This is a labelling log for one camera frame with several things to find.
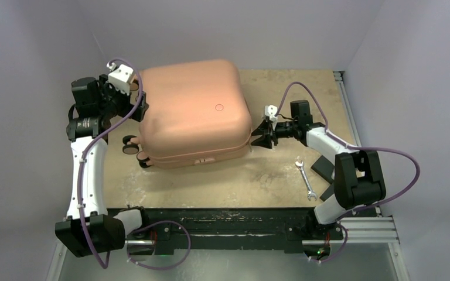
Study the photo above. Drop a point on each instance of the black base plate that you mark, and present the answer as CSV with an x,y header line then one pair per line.
x,y
169,229

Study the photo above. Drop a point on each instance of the black foam pad lower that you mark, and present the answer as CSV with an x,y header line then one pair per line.
x,y
327,193

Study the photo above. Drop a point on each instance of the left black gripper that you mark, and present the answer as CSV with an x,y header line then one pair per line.
x,y
128,108

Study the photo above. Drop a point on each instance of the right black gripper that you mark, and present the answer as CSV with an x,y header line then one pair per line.
x,y
265,129

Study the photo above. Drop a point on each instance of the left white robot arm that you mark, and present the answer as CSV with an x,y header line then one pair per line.
x,y
100,105

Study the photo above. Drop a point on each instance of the black foam pad upper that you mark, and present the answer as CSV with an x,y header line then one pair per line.
x,y
324,168

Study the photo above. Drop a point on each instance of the silver wrench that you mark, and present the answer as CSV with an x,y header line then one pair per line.
x,y
311,195

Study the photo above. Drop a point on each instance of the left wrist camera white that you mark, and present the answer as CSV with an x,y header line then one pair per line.
x,y
121,77

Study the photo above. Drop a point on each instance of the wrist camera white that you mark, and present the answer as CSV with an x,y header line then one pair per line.
x,y
270,113
121,77

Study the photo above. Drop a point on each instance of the pink suitcase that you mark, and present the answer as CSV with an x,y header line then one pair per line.
x,y
197,114

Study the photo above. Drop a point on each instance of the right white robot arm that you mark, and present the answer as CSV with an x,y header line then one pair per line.
x,y
357,174

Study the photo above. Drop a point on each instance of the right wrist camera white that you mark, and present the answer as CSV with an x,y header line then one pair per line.
x,y
270,113

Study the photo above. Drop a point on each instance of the black foam pad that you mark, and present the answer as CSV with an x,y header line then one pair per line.
x,y
324,168
327,193

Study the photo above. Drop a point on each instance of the aluminium rail frame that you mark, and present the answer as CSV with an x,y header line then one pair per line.
x,y
89,229

